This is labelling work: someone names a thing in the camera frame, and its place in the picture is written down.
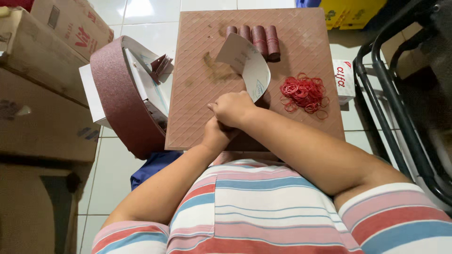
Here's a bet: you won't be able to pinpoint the person's left hand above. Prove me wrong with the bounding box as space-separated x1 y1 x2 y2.
201 117 242 153

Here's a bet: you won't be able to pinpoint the person's right hand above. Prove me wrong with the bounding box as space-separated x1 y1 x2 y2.
207 91 261 129

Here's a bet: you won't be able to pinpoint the curled white-backed sandpaper sheet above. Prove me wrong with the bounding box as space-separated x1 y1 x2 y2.
215 33 271 103

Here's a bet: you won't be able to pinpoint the brown ribbed tile board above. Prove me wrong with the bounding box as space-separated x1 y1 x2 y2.
165 8 346 152

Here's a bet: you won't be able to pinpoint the bunch of maroon sandpaper strips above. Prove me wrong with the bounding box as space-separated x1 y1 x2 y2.
149 54 174 85

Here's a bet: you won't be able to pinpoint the thick rolled sandpaper tube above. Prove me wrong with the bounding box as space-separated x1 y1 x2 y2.
265 25 281 63
251 25 268 59

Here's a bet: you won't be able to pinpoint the pile of red rubber bands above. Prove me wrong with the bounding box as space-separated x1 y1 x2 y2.
280 73 330 120

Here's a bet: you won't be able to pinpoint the blue cloth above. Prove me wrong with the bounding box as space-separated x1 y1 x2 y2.
130 151 184 191

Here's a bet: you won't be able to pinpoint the large maroon sandpaper roll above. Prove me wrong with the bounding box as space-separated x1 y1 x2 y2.
90 35 174 160

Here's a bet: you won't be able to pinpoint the striped pink blue shirt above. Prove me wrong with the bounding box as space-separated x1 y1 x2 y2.
91 158 452 254

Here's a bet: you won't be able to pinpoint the white flat box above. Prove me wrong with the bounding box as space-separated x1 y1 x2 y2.
78 63 114 130

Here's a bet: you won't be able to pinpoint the small white carton red print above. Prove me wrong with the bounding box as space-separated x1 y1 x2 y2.
332 59 356 106

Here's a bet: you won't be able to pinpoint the yellow carton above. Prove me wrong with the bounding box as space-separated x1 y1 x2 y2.
319 0 388 31

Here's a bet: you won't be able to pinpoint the cardboard box with red print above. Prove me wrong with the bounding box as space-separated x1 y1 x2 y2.
31 0 114 61

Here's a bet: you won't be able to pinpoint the brown cardboard box grey marks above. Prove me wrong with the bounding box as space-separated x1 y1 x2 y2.
0 67 101 163

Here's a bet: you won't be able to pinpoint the brown cardboard box with tape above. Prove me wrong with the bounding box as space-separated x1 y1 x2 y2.
0 6 93 107

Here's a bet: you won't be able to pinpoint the black metal chair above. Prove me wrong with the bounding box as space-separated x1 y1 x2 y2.
353 0 452 212

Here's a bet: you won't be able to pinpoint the dark brown cardboard box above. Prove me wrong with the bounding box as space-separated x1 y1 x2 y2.
0 162 93 254

